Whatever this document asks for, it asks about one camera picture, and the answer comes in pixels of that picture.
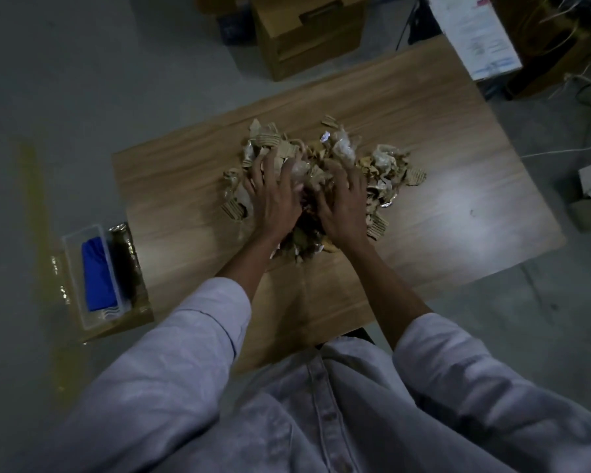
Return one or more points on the person's left hand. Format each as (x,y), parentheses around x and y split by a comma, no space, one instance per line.
(273,206)

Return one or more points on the person's right hand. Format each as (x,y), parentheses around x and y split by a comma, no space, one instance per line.
(345,206)

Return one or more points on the pile of cardboard paper scraps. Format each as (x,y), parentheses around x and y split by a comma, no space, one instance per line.
(389,177)

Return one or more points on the person's right forearm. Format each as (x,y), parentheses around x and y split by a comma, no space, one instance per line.
(389,290)

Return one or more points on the person's left forearm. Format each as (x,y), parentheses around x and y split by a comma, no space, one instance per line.
(246,270)

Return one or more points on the black trousers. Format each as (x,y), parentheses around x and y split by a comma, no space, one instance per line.
(354,334)

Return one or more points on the wooden table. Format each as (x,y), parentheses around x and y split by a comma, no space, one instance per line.
(473,231)

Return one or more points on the taped brown cardboard box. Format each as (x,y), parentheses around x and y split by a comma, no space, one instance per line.
(135,290)

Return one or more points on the dark blue small box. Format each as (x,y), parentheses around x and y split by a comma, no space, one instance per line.
(236,27)

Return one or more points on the blue cloth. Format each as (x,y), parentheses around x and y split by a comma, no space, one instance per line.
(98,275)

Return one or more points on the clear plastic box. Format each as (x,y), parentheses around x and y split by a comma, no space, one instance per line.
(103,320)

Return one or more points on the light denim shirt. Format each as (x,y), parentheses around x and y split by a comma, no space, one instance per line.
(325,413)

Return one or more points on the black box with white label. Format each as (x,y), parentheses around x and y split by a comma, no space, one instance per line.
(477,39)

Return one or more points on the large brown cardboard box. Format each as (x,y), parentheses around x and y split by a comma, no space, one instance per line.
(546,59)

